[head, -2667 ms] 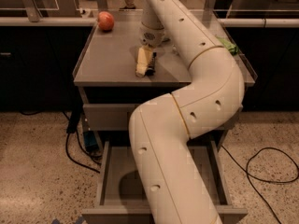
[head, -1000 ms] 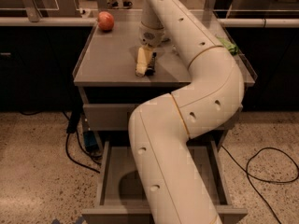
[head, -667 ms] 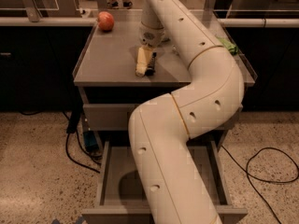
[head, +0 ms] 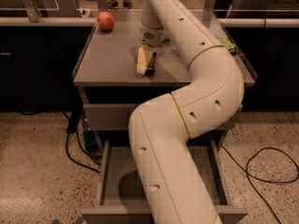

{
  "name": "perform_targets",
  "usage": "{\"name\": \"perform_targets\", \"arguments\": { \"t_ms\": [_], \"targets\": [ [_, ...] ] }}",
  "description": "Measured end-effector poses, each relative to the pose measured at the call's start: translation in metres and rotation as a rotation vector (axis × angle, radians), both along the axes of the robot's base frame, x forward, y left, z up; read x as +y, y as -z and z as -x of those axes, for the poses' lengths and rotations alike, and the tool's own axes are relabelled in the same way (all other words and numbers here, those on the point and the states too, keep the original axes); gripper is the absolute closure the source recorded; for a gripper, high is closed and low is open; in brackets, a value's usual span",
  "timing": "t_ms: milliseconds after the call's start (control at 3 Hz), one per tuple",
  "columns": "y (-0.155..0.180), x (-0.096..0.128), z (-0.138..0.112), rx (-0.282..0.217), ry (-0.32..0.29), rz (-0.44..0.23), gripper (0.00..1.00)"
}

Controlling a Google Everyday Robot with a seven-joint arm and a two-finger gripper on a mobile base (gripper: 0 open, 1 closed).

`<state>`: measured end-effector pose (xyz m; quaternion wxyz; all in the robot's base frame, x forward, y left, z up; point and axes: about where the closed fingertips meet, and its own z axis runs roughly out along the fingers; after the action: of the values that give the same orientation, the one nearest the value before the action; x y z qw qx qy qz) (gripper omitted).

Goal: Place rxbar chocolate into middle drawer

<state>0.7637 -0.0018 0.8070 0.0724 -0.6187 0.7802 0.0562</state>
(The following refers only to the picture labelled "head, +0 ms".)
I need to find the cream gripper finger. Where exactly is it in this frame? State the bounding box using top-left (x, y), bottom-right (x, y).
top-left (135, 46), bottom-right (153, 77)

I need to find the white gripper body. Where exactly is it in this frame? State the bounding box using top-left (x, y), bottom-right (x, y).
top-left (138, 23), bottom-right (164, 48)

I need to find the black rxbar chocolate bar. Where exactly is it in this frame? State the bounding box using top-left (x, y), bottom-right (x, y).
top-left (145, 52), bottom-right (157, 76)

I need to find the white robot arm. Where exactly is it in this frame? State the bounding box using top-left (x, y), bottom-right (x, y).
top-left (128, 0), bottom-right (244, 224)

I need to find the grey drawer cabinet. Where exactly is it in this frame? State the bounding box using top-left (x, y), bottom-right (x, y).
top-left (72, 8), bottom-right (258, 224)

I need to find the grey top drawer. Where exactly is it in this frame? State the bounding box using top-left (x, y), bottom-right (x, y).
top-left (82, 103), bottom-right (244, 132)

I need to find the open grey middle drawer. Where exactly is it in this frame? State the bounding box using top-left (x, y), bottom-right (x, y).
top-left (82, 142), bottom-right (248, 224)

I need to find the red apple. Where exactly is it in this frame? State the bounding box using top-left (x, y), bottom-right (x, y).
top-left (97, 11), bottom-right (114, 32)

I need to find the green chip bag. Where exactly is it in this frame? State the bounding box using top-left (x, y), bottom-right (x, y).
top-left (218, 37), bottom-right (239, 56)

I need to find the black cable left floor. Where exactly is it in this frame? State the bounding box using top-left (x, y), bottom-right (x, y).
top-left (19, 109), bottom-right (103, 174)

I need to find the black cable floor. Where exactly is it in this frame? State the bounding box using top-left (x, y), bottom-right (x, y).
top-left (221, 145), bottom-right (299, 224)
top-left (19, 109), bottom-right (103, 174)

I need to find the long grey counter rail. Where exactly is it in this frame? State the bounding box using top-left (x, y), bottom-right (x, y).
top-left (0, 17), bottom-right (299, 28)

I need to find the black cable right floor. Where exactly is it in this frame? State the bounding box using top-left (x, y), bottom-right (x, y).
top-left (221, 145), bottom-right (299, 224)

